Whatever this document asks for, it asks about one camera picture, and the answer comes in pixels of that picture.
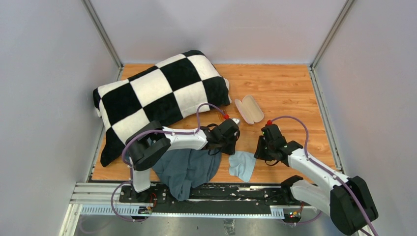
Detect light blue cleaning cloth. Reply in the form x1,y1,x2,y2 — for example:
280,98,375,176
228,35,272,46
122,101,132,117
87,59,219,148
229,151,256,182

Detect pink glasses case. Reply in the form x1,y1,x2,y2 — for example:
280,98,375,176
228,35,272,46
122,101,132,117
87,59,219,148
234,95,264,125

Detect orange sunglasses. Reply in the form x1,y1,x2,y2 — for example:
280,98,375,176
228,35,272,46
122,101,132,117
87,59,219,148
217,111,226,121

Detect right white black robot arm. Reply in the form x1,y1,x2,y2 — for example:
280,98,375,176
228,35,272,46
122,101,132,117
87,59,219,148
254,123,379,236

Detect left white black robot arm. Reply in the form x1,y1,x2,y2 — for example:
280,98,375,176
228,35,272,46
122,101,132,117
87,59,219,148
122,118,240,203

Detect grey blue crumpled garment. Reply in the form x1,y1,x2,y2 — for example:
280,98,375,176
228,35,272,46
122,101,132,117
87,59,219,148
152,149,222,201

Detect black white checkered pillow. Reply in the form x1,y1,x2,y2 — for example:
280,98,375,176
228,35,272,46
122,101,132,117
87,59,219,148
92,50,232,167

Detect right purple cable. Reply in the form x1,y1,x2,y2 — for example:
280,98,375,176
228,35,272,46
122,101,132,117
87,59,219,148
265,116,380,236

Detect purple cable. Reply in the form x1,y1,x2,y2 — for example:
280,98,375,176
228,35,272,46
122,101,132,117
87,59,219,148
111,103,230,223
265,116,380,236

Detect black mounting base plate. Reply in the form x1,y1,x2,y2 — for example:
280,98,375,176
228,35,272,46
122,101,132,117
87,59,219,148
119,183,302,216

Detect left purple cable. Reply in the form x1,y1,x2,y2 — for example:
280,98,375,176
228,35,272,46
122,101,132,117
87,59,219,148
111,103,230,223

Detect aluminium frame rail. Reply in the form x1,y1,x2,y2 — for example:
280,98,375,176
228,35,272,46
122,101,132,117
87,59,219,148
70,182,318,220

